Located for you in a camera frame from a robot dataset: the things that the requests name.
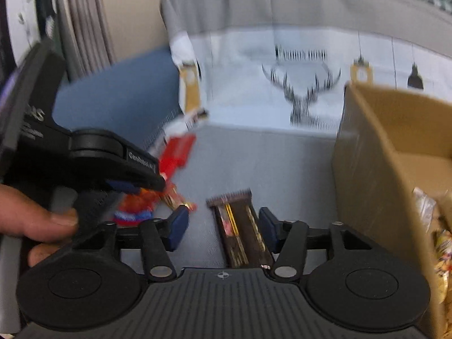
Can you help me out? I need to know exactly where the grey curtain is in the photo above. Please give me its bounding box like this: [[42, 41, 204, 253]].
[[49, 0, 117, 78]]

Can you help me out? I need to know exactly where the long red blue-label snack packet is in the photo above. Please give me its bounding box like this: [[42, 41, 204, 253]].
[[113, 184, 158, 227]]

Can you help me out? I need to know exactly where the dark chocolate bar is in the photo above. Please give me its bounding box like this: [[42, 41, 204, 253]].
[[206, 188, 274, 269]]

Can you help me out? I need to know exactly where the yellow snack packet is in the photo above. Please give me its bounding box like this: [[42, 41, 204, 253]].
[[433, 228, 452, 279]]

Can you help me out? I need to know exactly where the person's left hand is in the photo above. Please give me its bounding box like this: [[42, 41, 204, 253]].
[[0, 184, 79, 268]]

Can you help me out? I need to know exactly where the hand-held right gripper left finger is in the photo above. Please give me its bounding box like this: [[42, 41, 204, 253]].
[[72, 205, 189, 279]]

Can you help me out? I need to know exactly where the blue fabric cushion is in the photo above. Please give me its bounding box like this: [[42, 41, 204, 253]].
[[53, 47, 182, 149]]

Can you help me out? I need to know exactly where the cardboard box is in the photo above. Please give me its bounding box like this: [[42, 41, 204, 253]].
[[332, 83, 452, 339]]

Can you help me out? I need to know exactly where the grey deer print bed sheet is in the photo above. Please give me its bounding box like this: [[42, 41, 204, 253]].
[[146, 0, 452, 271]]

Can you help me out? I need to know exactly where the small red candy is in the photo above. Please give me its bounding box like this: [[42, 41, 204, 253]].
[[160, 182, 198, 212]]

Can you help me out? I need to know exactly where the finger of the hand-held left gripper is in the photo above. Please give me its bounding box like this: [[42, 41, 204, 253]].
[[106, 145, 166, 195]]

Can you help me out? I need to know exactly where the wide red snack packet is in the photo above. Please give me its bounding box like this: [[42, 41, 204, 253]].
[[159, 134, 196, 177]]

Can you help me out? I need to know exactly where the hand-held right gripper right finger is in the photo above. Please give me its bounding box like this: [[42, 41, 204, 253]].
[[259, 208, 380, 279]]

